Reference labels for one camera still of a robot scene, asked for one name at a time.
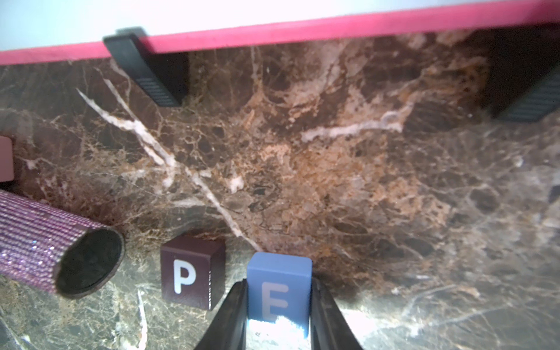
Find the right whiteboard stand foot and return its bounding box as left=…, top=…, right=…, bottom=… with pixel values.
left=483, top=24, right=559, bottom=123

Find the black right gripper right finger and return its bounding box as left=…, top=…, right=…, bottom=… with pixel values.
left=310, top=278, right=363, bottom=350

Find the blue E block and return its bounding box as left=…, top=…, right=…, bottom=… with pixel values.
left=246, top=252, right=313, bottom=337

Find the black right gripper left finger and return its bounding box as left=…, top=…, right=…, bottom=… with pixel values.
left=195, top=279, right=248, bottom=350

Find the pink framed whiteboard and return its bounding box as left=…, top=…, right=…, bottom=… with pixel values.
left=1, top=1, right=559, bottom=65

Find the dark purple P block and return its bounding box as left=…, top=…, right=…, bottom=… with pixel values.
left=160, top=235, right=226, bottom=311

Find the whiteboard stand foot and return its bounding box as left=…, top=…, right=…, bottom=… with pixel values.
left=103, top=27, right=189, bottom=107
left=483, top=24, right=559, bottom=123

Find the purple glitter microphone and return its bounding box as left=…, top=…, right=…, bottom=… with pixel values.
left=1, top=190, right=125, bottom=299

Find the left whiteboard stand foot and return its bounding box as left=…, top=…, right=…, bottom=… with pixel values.
left=103, top=27, right=189, bottom=107

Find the pink eraser block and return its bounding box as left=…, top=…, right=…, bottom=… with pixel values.
left=0, top=136, right=15, bottom=182

